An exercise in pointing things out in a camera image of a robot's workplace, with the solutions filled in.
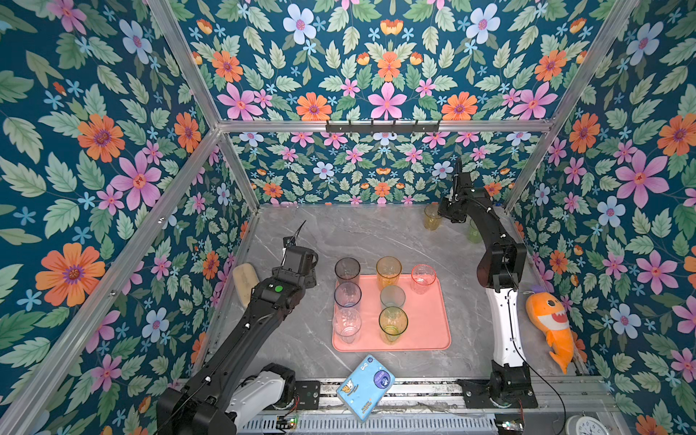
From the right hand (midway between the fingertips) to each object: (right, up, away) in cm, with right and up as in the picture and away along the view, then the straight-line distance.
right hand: (443, 209), depth 106 cm
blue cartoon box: (-31, -50, -36) cm, 69 cm away
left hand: (-50, -18, -27) cm, 60 cm away
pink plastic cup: (-11, -25, -12) cm, 30 cm away
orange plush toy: (+25, -34, -26) cm, 50 cm away
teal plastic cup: (-22, -30, -20) cm, 42 cm away
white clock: (+24, -57, -40) cm, 74 cm away
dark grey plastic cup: (-37, -22, -15) cm, 46 cm away
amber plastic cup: (-3, -4, +9) cm, 10 cm away
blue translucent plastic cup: (-37, -28, -22) cm, 51 cm away
